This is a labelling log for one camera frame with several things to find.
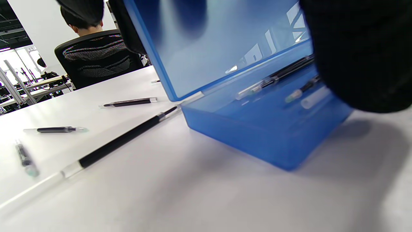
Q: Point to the blue stationery box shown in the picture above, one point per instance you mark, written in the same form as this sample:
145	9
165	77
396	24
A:
257	135

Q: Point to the person's left hand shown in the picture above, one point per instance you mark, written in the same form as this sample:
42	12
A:
363	48

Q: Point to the white desk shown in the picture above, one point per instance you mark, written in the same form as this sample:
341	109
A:
48	82

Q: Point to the group of black pen refills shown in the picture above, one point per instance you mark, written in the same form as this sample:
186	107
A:
128	135

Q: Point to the black mesh office chair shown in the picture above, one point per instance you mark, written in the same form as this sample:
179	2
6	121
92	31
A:
96	64

